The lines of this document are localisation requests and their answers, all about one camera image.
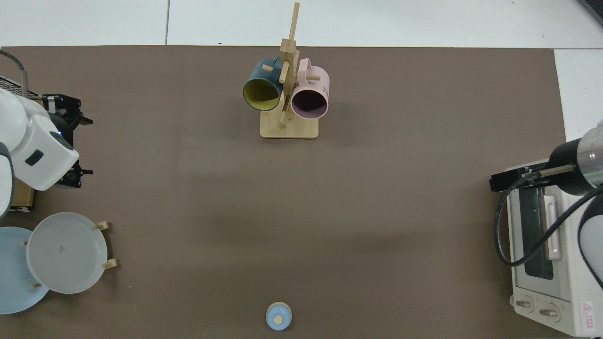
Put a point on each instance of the small blue round thing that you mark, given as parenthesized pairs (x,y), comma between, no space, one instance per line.
(278,316)

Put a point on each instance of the grey plate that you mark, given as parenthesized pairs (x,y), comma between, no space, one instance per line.
(66,254)

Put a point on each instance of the wooden cup stand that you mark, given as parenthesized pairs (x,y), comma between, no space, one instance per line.
(288,129)

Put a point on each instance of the wooden plate rack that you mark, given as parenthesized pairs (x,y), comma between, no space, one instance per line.
(110,263)

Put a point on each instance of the pink cup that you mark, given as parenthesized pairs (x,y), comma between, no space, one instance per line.
(315,82)

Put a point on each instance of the teal cup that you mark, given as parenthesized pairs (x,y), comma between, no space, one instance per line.
(259,75)

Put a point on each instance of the brown table cloth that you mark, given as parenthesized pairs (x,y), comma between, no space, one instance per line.
(282,212)

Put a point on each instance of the pale toaster oven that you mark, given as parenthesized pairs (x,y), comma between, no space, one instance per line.
(570,282)

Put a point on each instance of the light blue plate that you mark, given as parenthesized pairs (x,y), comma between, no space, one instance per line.
(14,278)

